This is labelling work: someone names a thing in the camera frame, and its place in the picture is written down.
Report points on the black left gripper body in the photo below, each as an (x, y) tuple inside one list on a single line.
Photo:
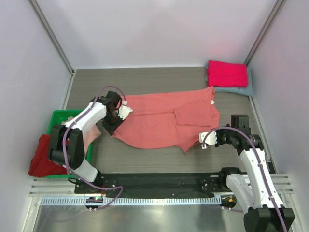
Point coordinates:
[(112, 122)]

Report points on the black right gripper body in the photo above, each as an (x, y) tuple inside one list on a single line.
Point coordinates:
[(219, 138)]

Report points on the coral pink t shirt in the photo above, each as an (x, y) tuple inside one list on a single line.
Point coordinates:
[(162, 120)]

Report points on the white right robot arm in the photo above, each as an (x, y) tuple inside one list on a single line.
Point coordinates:
[(263, 209)]

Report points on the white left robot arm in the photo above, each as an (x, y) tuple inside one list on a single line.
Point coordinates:
[(66, 146)]

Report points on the pale pink t shirt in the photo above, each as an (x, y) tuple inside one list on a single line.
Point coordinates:
[(91, 136)]

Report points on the folded grey-blue t shirt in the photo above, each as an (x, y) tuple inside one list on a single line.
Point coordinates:
[(246, 91)]

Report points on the green plastic bin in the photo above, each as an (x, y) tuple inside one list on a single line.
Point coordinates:
[(57, 117)]

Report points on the folded magenta t shirt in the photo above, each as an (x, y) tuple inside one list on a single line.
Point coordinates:
[(224, 74)]

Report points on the dark red t shirt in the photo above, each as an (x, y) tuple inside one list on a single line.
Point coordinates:
[(40, 165)]

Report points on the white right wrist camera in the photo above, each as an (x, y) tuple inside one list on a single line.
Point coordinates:
[(207, 138)]

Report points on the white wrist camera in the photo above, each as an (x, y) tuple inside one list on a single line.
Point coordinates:
[(207, 138), (124, 110)]

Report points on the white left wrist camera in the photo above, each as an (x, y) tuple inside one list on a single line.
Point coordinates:
[(124, 110)]

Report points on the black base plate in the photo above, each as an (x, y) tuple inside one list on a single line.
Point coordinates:
[(167, 185)]

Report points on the slotted cable duct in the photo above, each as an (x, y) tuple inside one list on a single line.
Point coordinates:
[(96, 200)]

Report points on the aluminium frame rail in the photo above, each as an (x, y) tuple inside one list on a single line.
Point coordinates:
[(62, 187)]

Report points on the left aluminium corner post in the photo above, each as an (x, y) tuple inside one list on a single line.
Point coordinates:
[(46, 26)]

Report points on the aluminium corner post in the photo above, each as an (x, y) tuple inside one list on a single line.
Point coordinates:
[(277, 7), (46, 26)]

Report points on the right aluminium corner post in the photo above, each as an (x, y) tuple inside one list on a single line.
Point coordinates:
[(277, 7)]

